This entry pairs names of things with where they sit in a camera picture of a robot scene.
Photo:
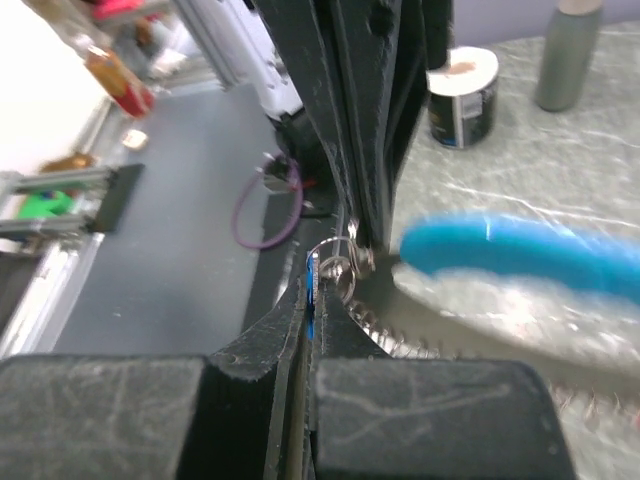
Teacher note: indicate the grey bottle beige cap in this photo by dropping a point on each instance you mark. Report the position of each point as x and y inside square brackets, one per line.
[570, 40]

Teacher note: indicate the light blue key handle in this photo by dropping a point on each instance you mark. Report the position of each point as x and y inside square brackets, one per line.
[509, 246]

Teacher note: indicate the black paper cup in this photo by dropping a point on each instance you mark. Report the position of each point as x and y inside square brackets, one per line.
[463, 97]

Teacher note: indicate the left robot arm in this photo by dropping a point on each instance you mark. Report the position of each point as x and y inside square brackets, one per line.
[254, 53]

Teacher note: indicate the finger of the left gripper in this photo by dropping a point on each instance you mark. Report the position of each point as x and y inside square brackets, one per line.
[311, 38]
[386, 49]

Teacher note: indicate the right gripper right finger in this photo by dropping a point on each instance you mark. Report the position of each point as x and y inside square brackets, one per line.
[380, 418]

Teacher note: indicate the metal keyring with small rings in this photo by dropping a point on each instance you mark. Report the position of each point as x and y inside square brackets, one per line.
[585, 344]

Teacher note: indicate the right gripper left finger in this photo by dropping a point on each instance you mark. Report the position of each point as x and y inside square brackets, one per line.
[237, 414]

